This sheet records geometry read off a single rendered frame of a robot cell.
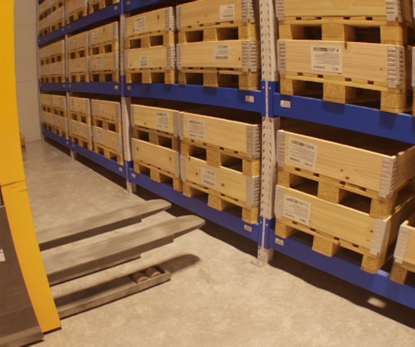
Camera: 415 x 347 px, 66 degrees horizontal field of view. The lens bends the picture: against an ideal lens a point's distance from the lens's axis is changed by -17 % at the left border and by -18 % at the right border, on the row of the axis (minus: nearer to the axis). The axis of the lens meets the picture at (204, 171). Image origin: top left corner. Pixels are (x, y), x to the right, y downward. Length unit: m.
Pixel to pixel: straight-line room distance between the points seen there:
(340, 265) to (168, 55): 2.07
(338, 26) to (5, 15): 1.65
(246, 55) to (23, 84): 5.86
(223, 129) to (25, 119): 5.65
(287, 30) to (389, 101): 0.76
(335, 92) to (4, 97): 1.65
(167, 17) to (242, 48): 0.91
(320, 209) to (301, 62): 0.85
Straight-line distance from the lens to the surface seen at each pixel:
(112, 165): 4.38
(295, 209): 2.32
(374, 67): 1.90
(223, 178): 2.73
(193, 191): 3.12
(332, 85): 2.04
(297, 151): 2.21
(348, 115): 2.01
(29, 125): 7.77
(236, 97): 2.53
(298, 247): 2.43
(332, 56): 2.03
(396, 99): 1.87
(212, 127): 2.71
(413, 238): 1.97
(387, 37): 1.89
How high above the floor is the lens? 1.40
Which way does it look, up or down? 17 degrees down
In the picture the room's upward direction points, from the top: 1 degrees counter-clockwise
